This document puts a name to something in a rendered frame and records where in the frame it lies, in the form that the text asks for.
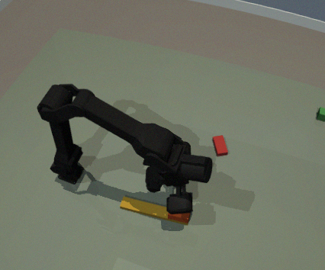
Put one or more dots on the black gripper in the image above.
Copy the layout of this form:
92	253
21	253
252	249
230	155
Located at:
181	202

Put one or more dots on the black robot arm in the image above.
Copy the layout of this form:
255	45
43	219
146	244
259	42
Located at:
150	141

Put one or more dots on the red rectangular block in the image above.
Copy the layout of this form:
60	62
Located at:
220	146

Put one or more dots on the small green block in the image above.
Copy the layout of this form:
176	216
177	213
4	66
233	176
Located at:
321	114

